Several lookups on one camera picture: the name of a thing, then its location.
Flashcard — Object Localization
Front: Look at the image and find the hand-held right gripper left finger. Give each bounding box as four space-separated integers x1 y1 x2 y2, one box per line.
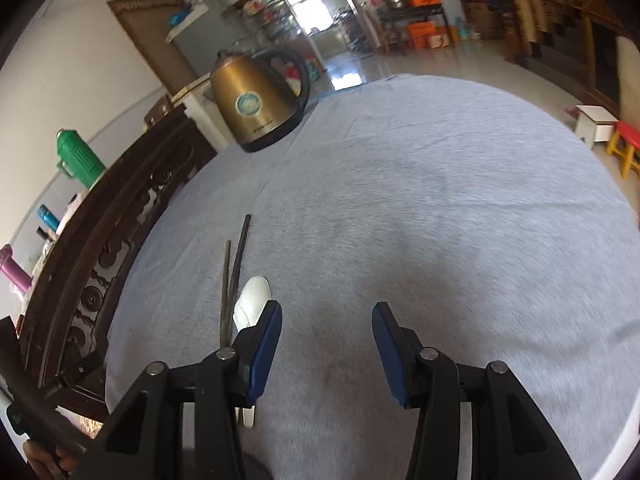
75 300 283 480

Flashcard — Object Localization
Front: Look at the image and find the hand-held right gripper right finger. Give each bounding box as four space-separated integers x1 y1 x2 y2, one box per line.
371 301 583 480

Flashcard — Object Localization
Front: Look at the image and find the white ceramic spoon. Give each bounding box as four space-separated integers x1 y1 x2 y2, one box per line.
233 276 273 428

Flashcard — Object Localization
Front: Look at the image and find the dark chopstick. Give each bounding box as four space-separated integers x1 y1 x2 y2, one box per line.
220 240 232 349
227 214 252 342

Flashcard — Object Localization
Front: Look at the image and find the person's left hand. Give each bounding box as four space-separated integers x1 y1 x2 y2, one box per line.
25 439 78 480

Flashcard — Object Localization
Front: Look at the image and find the pink bottle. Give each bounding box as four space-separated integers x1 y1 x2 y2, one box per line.
0 244 33 293

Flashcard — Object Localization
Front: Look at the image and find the blue-grey tablecloth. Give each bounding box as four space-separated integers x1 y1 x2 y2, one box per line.
104 74 640 480

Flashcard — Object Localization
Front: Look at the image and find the teal bottle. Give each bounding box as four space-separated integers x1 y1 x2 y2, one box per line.
37 204 61 231

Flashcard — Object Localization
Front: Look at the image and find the carved dark wooden sideboard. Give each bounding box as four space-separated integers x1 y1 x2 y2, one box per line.
15 107 218 423

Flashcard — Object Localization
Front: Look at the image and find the white chest freezer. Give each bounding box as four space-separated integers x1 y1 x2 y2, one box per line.
172 76 236 153

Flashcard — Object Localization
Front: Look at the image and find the bronze electric kettle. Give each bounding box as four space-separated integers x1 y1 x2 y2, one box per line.
209 46 312 155

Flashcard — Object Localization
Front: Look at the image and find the green thermos jug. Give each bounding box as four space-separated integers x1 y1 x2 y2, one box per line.
55 129 107 191

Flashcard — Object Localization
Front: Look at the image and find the small white stool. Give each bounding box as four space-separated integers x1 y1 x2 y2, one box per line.
574 105 620 150

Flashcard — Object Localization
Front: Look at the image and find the grey refrigerator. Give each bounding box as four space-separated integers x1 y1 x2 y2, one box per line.
165 0 251 68

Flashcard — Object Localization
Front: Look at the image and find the red and yellow stool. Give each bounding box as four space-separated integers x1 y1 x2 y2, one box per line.
606 121 640 180

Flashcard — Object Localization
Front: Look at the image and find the bamboo door curtain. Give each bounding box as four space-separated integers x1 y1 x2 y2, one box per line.
107 0 201 96

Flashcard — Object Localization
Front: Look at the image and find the dark wooden table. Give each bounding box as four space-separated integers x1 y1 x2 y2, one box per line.
370 2 451 53

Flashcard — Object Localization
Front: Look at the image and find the wooden stair railing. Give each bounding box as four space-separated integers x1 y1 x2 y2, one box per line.
500 0 626 106

